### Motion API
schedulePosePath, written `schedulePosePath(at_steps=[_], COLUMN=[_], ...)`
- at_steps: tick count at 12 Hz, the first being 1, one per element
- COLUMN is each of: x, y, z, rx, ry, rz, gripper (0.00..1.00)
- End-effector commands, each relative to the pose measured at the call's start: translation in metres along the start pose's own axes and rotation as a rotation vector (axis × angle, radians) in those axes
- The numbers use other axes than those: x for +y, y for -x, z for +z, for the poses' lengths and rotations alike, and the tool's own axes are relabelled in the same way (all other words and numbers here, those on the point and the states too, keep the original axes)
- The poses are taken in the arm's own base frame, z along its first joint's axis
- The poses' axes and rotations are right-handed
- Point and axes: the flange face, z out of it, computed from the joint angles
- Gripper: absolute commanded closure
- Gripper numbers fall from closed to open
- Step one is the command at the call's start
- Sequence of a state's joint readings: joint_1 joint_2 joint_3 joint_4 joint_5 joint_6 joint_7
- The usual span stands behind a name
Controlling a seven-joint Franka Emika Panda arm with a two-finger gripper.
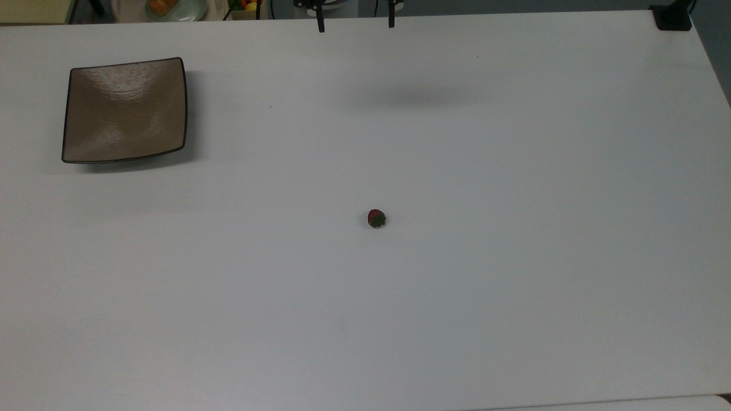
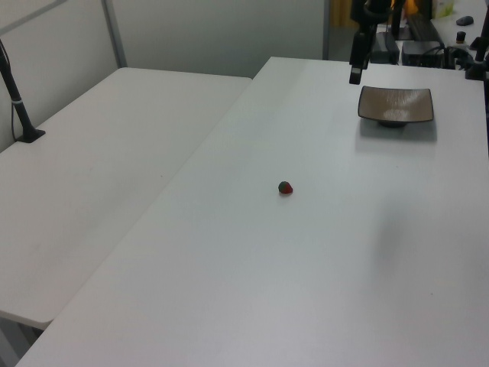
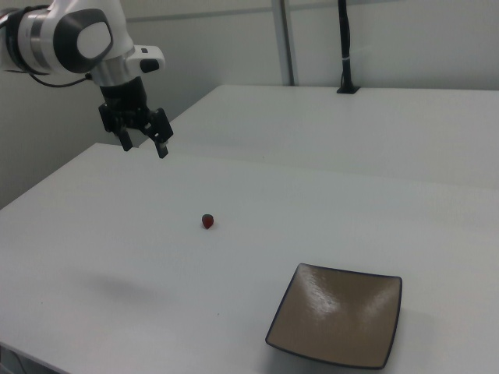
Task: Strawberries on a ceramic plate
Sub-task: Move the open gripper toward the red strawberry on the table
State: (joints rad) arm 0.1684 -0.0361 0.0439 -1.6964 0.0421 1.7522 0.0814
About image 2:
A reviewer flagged square brown ceramic plate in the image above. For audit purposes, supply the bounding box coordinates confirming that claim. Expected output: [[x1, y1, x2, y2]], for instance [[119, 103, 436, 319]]
[[357, 85, 436, 128]]

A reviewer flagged yellow background panel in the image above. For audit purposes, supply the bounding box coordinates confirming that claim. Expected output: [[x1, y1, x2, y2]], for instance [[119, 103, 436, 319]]
[[330, 0, 356, 28]]

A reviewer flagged wide black electronics box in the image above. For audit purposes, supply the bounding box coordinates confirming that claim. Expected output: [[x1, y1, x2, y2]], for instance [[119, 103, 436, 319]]
[[400, 40, 447, 69]]

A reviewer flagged black vertical stand pole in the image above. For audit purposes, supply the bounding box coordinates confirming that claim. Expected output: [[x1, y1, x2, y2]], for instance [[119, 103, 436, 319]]
[[391, 0, 403, 41]]

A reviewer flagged black pole with white band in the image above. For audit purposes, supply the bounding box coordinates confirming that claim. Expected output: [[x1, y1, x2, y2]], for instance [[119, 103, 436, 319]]
[[0, 37, 46, 145]]

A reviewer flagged green and white box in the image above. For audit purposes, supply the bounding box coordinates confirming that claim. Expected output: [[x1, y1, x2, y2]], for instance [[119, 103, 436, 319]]
[[433, 0, 458, 18]]

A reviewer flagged grey metal partition post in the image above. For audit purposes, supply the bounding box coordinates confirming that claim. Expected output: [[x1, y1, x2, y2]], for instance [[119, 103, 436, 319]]
[[322, 0, 332, 61], [101, 0, 128, 70]]

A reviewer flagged black box device on mount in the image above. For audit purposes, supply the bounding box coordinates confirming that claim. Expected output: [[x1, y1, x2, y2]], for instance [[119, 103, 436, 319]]
[[348, 31, 371, 86]]

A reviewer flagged black cable bundle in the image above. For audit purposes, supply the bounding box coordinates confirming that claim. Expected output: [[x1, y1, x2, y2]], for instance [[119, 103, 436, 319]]
[[442, 44, 474, 72]]

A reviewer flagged black clamp camera stand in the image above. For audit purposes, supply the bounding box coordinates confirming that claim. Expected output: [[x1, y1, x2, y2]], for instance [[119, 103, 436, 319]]
[[464, 36, 489, 81]]

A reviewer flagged grey table leg frame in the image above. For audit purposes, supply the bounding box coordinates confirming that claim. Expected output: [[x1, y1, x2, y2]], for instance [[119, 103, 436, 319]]
[[0, 317, 43, 367]]

